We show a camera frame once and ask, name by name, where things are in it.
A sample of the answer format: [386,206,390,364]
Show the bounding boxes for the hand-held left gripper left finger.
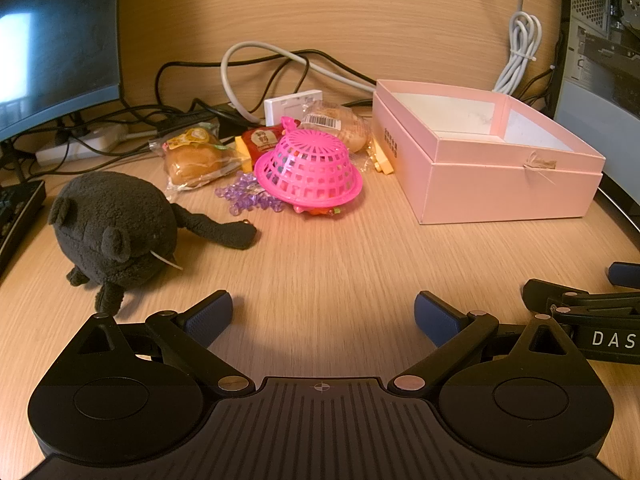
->
[65,290,254,394]

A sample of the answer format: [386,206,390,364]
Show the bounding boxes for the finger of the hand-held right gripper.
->
[607,262,640,289]
[522,279,640,311]

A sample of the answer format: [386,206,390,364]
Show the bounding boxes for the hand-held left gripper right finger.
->
[392,290,581,394]

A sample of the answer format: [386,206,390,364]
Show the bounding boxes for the pink cardboard box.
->
[371,79,607,225]

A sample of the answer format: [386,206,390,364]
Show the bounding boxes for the pink plastic basket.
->
[254,116,363,208]

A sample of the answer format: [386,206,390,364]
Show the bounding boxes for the bread with barcode label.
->
[300,101,375,154]

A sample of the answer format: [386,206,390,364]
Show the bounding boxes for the small white box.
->
[263,90,325,127]

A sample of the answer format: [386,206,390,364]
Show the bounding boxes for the purple plastic beads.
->
[215,170,287,216]

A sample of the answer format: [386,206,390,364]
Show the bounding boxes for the black plush toy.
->
[47,171,258,313]

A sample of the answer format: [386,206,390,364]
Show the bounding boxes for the orange toy piece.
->
[292,202,347,217]

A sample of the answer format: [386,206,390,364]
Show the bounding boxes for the wrapped bread bun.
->
[150,122,244,194]

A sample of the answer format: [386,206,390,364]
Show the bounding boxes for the yellow toy block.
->
[366,135,397,176]

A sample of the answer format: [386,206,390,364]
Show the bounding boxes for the red yellow snack packet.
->
[234,127,287,172]

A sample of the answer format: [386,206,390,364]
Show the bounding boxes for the white power strip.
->
[35,124,129,164]

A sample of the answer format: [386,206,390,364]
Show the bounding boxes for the black keyboard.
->
[0,179,48,277]

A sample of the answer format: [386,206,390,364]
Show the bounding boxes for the computer case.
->
[550,0,640,128]

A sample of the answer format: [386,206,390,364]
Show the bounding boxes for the computer monitor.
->
[0,0,125,186]

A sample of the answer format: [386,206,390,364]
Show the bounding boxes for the black cable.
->
[155,49,377,111]
[517,40,568,111]

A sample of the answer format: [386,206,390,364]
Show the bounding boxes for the white cable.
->
[220,0,544,127]

